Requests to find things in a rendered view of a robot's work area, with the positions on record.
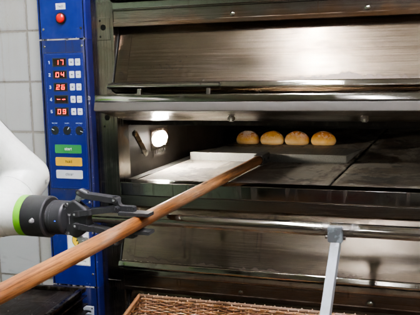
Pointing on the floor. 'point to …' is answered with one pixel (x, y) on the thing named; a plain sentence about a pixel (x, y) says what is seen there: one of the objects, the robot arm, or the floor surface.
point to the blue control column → (73, 32)
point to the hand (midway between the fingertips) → (136, 222)
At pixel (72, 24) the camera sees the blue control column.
